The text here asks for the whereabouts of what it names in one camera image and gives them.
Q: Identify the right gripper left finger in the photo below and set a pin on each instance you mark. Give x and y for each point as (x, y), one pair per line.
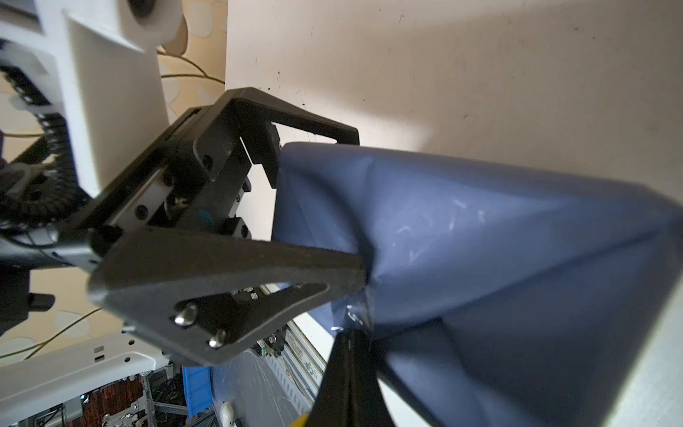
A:
(331, 407)

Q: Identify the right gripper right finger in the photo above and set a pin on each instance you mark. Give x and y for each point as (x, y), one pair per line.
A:
(367, 407)

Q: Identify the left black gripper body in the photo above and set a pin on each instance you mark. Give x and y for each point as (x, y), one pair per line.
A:
(191, 179)

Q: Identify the light blue wrapping paper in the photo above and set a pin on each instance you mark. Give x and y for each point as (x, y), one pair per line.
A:
(500, 296)

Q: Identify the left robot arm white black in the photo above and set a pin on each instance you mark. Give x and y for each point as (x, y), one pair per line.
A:
(44, 381)

